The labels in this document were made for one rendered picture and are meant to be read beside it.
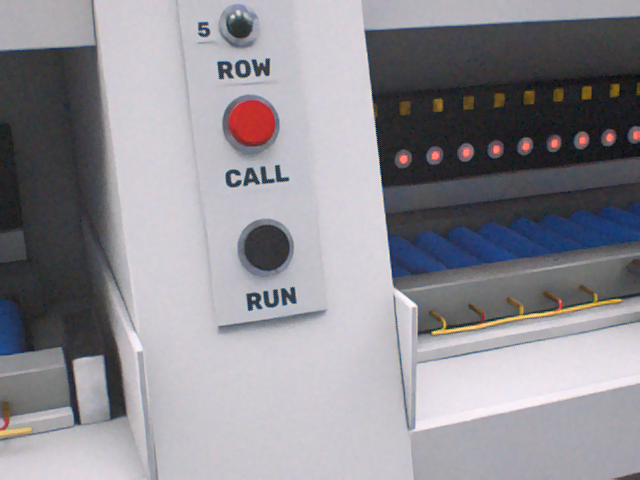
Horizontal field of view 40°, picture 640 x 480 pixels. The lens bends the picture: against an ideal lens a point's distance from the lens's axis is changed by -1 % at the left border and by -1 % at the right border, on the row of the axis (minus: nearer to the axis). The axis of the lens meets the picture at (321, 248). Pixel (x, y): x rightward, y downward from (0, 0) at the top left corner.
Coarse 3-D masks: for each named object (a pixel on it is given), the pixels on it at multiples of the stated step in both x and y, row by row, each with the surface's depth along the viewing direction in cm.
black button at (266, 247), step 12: (264, 228) 30; (276, 228) 31; (252, 240) 30; (264, 240) 30; (276, 240) 31; (252, 252) 30; (264, 252) 30; (276, 252) 31; (288, 252) 31; (252, 264) 30; (264, 264) 30; (276, 264) 31
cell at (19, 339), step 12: (0, 300) 41; (0, 312) 40; (12, 312) 40; (0, 324) 38; (12, 324) 39; (0, 336) 37; (12, 336) 37; (24, 336) 39; (0, 348) 36; (12, 348) 36; (24, 348) 38
